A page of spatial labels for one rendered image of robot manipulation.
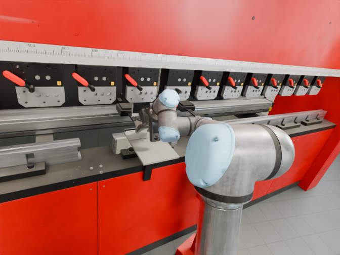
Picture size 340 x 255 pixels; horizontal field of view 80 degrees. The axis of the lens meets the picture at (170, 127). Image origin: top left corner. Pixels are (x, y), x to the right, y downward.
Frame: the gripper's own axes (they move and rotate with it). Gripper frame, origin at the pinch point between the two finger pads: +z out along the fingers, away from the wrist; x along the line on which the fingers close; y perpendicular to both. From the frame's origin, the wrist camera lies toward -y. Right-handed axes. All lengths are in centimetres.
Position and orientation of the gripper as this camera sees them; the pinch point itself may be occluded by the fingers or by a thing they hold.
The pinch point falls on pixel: (142, 132)
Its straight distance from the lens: 105.2
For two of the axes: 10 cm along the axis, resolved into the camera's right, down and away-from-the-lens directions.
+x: -8.6, 1.0, -4.9
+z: -4.3, 3.5, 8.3
